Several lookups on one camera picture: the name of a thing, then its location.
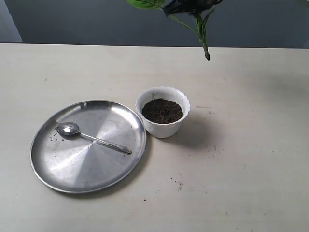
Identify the metal spoon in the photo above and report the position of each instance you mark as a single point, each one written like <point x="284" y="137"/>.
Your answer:
<point x="69" y="129"/>

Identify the round steel plate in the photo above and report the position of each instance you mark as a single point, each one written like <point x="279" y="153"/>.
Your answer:
<point x="78" y="165"/>

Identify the artificial red flower plant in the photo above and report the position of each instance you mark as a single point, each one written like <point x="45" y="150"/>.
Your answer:
<point x="241" y="23"/>

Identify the white scalloped flower pot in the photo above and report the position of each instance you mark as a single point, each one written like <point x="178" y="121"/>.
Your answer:
<point x="162" y="109"/>

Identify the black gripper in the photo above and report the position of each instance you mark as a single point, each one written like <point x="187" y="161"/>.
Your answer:
<point x="189" y="6"/>

